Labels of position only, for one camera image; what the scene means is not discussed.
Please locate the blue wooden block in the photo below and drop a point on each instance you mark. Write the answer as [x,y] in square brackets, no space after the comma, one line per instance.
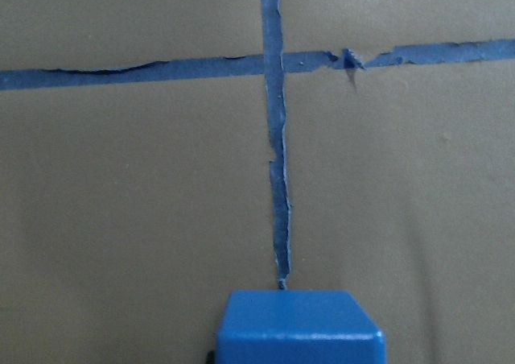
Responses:
[297,326]

